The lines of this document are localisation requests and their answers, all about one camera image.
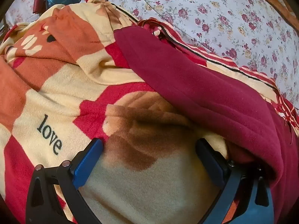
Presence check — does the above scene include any floral pillow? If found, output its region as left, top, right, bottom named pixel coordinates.
left=5, top=0, right=39, bottom=29

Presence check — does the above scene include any maroon fleece garment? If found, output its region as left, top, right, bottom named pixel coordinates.
left=114, top=24, right=299, bottom=224

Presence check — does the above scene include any red cream printed blanket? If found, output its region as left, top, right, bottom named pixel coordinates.
left=0, top=0, right=299, bottom=224

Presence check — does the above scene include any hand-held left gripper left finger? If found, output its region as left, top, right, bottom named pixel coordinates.
left=25, top=138, right=104, bottom=224

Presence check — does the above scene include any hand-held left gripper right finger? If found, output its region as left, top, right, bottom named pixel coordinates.
left=195, top=138, right=275, bottom=224

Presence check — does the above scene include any floral bed sheet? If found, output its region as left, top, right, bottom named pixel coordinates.
left=81, top=0, right=299, bottom=113

